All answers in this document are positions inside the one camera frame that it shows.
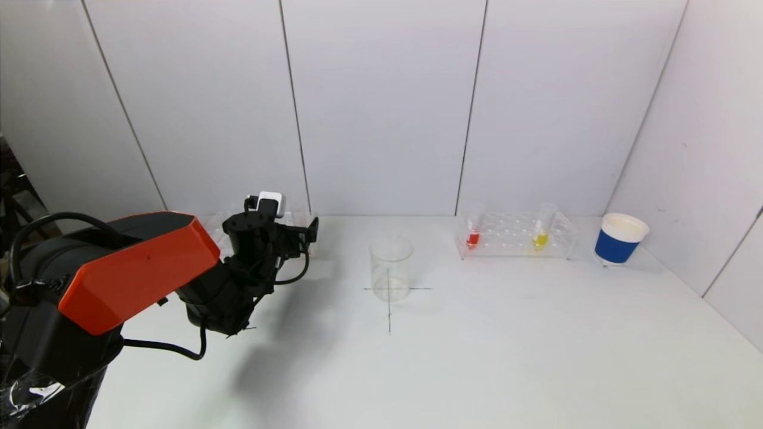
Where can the clear acrylic test tube rack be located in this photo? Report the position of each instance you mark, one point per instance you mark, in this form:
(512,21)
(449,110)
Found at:
(216,232)
(506,235)

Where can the test tube with yellow liquid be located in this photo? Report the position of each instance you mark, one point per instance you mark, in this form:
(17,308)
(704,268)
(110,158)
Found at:
(540,240)

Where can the clear glass beaker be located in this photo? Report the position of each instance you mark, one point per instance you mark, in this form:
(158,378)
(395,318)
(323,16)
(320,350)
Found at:
(391,268)

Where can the test tube with red liquid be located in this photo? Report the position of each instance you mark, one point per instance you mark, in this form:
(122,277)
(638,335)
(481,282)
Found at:
(473,239)

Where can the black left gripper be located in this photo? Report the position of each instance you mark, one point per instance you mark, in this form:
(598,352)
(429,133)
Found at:
(296,233)

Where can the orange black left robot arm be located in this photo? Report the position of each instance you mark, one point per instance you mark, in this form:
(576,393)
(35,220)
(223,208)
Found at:
(137,268)

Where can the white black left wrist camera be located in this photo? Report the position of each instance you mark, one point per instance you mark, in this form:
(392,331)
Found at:
(271,204)

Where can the blue white paper cup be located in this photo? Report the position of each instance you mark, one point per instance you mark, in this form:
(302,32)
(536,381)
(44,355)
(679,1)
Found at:
(614,247)

